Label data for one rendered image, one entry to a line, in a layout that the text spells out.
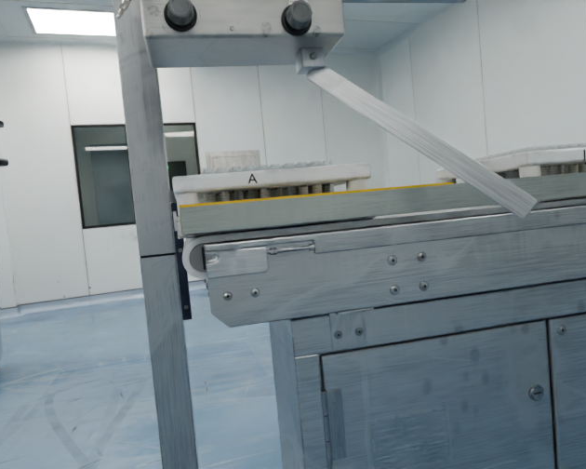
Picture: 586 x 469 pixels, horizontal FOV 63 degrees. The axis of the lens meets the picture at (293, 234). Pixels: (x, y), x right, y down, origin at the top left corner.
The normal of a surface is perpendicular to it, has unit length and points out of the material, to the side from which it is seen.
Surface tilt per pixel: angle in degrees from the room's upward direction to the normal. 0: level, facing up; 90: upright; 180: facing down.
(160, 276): 90
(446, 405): 90
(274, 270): 90
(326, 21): 90
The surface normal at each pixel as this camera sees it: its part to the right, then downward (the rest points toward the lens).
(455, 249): 0.22, 0.04
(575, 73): -0.93, 0.11
